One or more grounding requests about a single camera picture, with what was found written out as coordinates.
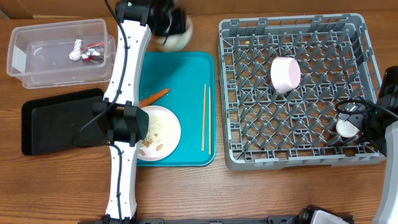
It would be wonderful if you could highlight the orange carrot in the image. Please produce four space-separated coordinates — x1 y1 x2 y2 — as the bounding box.
139 88 169 108

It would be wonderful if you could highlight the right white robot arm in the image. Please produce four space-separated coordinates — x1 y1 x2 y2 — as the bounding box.
335 66 397 224

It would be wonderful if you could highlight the grey dishwasher rack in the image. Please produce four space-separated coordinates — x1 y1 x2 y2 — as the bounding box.
218 13 384 170

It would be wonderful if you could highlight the black plastic tray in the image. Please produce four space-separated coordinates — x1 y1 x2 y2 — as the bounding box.
21 88 103 156

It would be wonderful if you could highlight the pink white bowl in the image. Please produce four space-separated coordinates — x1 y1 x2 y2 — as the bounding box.
271 57 301 93

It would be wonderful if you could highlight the white paper cup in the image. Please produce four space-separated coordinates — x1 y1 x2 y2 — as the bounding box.
336 119 359 138

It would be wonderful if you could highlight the pale green bowl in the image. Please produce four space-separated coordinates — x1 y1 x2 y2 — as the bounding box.
153 16 193 52

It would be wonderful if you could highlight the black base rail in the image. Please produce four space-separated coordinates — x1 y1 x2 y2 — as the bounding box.
77 214 299 224

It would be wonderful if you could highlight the clear plastic bin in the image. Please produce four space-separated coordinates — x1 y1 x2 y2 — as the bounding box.
7 19 115 89

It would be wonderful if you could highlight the teal serving tray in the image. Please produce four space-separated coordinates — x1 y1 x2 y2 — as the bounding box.
137 52 216 167

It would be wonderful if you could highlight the left wooden chopstick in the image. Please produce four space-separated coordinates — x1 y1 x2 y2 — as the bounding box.
201 83 206 152

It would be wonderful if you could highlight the red silver foil wrapper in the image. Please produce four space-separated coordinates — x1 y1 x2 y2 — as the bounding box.
81 41 105 63

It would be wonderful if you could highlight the white plate with scraps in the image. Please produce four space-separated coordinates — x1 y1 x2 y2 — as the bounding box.
138 105 182 162

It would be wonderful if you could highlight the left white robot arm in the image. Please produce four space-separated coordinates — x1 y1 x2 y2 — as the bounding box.
93 0 187 223

